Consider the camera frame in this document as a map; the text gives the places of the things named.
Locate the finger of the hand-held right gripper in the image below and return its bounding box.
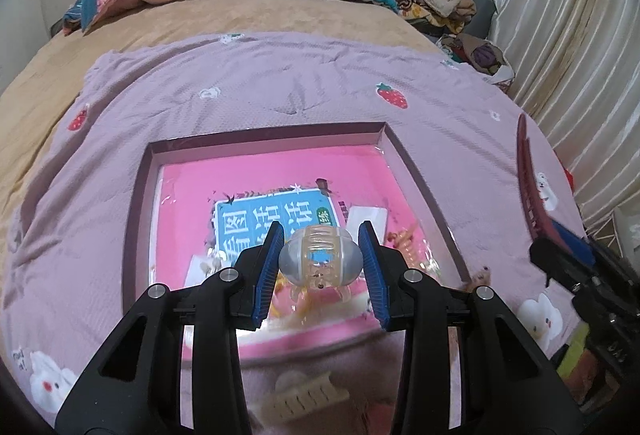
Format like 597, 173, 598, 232
551, 222, 601, 267
530, 237, 589, 294

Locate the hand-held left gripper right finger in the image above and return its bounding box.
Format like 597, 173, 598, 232
357, 220, 586, 435

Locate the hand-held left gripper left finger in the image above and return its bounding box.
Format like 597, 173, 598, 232
54, 221, 286, 435

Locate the orange spiral hair clip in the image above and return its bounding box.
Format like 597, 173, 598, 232
390, 225, 426, 266

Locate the white packet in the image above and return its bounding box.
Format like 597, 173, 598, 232
345, 206, 390, 241

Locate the white earring card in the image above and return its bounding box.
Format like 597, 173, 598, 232
184, 252, 236, 288

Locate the pink shallow box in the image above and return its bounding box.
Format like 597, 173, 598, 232
121, 121, 473, 366

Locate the green sheet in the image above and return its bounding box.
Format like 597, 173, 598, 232
555, 322, 591, 378

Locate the tan polka dot hair bow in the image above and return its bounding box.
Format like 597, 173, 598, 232
465, 265, 496, 296

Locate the cream claw hair clip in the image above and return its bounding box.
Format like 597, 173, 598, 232
250, 370, 351, 423

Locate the purple cartoon print blanket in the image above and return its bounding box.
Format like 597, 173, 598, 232
0, 32, 591, 435

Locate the white curtain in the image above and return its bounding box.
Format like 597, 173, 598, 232
485, 0, 640, 236

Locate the fabric bag with clothes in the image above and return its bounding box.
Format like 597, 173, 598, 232
437, 32, 516, 90

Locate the tan bed sheet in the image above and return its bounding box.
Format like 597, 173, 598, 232
0, 0, 441, 126

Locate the white wardrobe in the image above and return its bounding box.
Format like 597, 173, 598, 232
0, 0, 56, 80

